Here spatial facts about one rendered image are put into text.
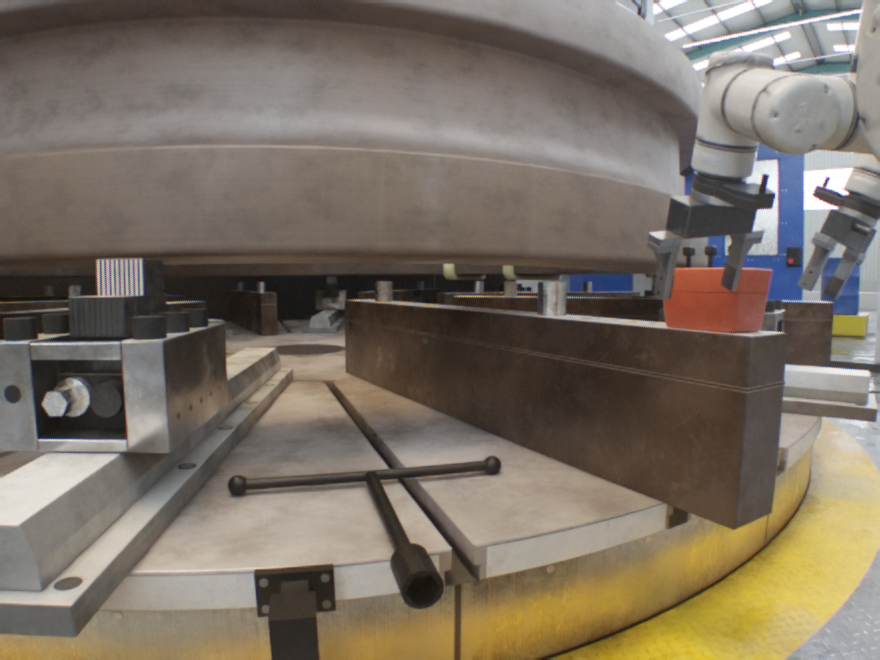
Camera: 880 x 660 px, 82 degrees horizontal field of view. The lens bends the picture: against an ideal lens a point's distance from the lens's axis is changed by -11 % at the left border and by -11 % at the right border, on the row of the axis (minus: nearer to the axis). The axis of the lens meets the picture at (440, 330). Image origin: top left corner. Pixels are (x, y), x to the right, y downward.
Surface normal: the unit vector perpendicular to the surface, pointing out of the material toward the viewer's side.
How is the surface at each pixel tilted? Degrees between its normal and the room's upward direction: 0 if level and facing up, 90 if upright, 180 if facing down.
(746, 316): 97
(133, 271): 90
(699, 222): 114
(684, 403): 90
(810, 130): 118
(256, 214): 90
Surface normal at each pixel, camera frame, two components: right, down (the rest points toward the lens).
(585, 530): 0.40, 0.08
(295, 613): 0.00, -1.00
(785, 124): -0.07, 0.44
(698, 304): -0.87, 0.16
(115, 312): 0.11, 0.08
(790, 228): -0.68, 0.07
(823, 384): -0.59, -0.25
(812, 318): -0.28, 0.08
